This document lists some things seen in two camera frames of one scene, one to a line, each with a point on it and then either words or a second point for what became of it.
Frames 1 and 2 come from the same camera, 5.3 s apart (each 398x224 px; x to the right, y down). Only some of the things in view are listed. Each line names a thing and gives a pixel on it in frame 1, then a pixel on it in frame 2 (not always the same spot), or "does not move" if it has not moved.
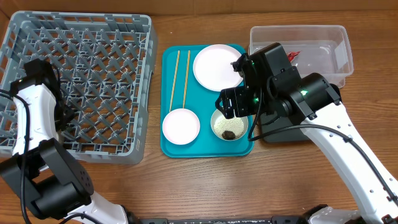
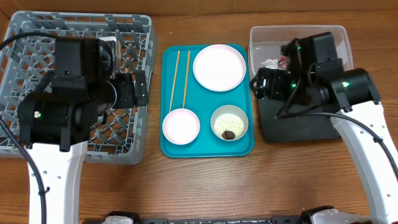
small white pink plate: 181,126 does not move
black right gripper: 227,97 -> 277,77
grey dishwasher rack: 105,63 does not move
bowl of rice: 228,129 does not move
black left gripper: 69,114 -> 127,100
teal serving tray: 180,89 does not move
